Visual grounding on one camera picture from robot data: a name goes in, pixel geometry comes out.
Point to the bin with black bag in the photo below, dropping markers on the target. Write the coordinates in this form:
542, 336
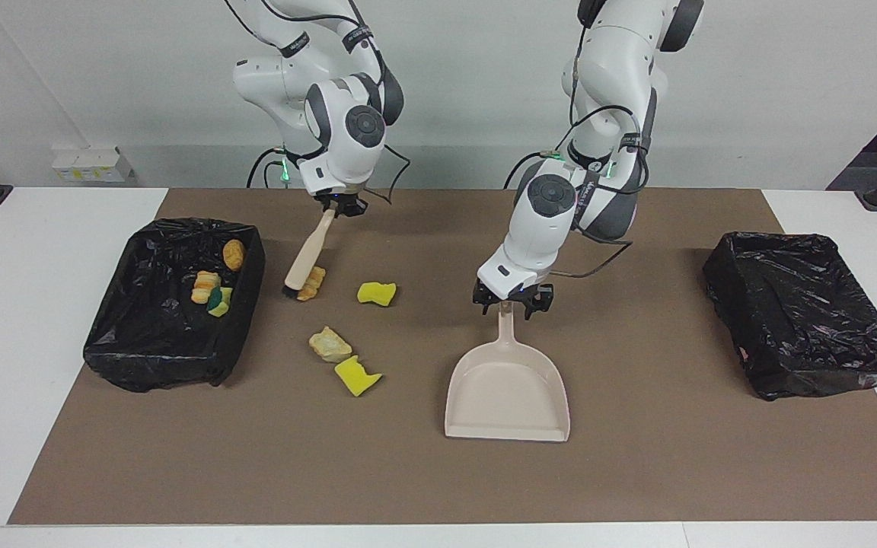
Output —
804, 320
149, 342

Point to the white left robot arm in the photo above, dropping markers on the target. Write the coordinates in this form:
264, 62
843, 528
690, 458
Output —
545, 228

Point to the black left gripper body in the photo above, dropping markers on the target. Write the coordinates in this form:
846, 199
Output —
515, 293

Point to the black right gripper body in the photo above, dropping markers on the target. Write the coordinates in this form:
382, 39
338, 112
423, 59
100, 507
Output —
347, 205

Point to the beige plastic dustpan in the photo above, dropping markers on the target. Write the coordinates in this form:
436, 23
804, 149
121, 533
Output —
507, 388

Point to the pale flat bread piece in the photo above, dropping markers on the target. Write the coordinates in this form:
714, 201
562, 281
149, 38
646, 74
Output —
330, 344

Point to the white box on table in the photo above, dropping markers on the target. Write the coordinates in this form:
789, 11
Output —
92, 164

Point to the brown table mat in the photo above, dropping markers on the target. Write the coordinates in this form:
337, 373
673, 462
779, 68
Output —
636, 457

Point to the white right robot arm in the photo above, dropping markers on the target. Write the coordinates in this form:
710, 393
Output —
339, 144

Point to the striped orange white bread roll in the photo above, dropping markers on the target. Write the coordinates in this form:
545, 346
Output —
205, 287

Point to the beige brush black bristles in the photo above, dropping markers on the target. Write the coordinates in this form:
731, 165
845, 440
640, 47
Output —
309, 255

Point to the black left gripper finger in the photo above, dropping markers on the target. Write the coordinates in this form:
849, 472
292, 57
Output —
484, 301
539, 304

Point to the brown oval bread roll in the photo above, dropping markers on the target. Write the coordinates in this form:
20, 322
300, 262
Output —
234, 255

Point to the yellow green sponge piece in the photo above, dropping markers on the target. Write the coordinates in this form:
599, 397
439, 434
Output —
221, 303

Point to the spiral orange pastry horn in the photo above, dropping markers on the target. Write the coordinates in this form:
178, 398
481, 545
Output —
312, 283

